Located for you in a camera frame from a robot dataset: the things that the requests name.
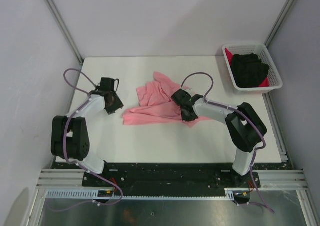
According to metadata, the pink t shirt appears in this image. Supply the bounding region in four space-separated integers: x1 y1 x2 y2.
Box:
122 72 209 127

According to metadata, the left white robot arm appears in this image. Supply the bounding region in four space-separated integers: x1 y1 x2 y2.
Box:
50 90 124 186

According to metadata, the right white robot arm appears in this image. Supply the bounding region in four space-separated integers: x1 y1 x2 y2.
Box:
171 88 268 187

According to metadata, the red t shirt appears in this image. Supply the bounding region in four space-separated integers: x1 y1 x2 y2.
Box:
225 48 234 65

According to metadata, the black t shirt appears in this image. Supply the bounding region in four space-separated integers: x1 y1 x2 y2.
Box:
230 53 270 88

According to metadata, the white plastic basket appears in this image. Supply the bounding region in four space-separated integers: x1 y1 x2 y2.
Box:
222 41 283 94

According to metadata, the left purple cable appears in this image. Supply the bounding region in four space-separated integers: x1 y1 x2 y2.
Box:
47 68 125 212

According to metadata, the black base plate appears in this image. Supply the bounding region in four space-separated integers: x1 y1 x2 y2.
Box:
51 162 262 197

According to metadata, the left aluminium frame post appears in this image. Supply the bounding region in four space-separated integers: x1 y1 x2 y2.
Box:
44 0 84 65

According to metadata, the aluminium frame post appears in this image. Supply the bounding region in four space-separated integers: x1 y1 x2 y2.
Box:
264 0 297 47
44 0 84 65

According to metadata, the grey slotted cable duct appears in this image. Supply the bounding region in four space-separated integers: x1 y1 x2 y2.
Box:
46 188 251 201

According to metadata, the aluminium frame rail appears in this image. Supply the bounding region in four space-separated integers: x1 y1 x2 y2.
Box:
37 169 309 190

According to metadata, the right aluminium frame post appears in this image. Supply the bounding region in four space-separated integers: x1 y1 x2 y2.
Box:
264 0 297 47

